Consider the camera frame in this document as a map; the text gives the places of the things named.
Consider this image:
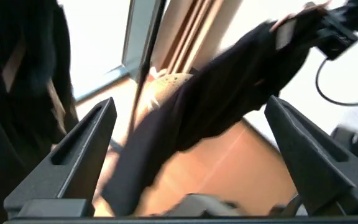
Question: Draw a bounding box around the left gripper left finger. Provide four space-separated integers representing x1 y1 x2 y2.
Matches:
2 96 118 218

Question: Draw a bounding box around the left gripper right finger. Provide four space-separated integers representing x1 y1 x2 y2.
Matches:
264 94 358 218

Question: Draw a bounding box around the pink clothes hanger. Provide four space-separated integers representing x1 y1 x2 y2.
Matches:
1 43 68 135
253 1 331 87

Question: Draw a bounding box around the white laundry basket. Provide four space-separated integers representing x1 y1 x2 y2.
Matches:
144 73 195 116

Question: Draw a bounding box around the window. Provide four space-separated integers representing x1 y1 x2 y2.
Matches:
56 0 167 102

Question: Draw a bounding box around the brown curtain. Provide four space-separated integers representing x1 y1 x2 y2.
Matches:
150 0 245 75

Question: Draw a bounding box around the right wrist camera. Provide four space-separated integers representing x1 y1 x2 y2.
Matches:
315 14 358 62

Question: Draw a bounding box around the black cable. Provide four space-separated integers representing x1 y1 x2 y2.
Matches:
314 57 358 107

